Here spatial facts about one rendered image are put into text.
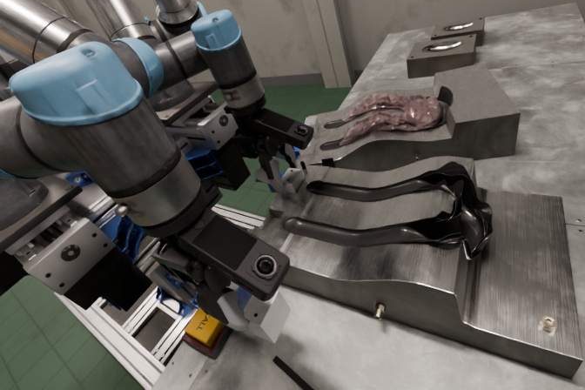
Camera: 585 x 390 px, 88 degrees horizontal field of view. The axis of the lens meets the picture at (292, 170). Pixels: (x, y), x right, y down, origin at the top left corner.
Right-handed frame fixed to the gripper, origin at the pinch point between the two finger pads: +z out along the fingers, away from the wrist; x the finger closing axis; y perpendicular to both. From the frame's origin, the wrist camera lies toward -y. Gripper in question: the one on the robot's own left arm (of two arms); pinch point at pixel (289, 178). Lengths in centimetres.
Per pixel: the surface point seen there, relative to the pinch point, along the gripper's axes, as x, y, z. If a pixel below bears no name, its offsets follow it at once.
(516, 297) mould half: 13.2, -42.0, 4.6
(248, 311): 30.4, -12.0, -5.0
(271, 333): 31.1, -14.7, -1.8
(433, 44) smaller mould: -78, -18, 4
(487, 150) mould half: -23.2, -37.0, 8.1
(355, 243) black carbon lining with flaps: 11.5, -19.1, 2.5
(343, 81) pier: -226, 90, 84
